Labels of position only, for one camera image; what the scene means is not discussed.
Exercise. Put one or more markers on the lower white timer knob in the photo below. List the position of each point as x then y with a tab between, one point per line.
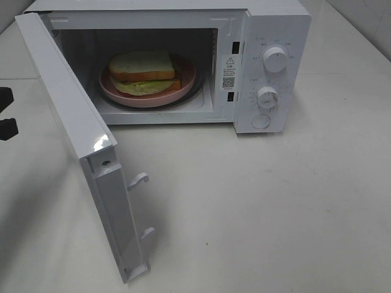
267	97

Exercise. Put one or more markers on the round white door button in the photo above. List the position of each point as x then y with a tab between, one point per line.
261	121

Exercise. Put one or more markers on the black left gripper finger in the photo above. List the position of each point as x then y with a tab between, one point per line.
8	129
6	97

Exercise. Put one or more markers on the upper white power knob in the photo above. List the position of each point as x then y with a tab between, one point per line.
275	58

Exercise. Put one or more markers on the toast sandwich with lettuce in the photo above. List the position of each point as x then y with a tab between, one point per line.
142	73

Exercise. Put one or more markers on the white microwave door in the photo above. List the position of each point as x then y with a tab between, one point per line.
92	145

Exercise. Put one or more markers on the white microwave oven body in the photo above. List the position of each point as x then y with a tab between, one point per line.
224	39

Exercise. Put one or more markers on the glass microwave turntable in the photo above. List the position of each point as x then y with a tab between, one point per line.
189	97

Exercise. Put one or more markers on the pink round plate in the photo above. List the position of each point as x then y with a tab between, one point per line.
150	94

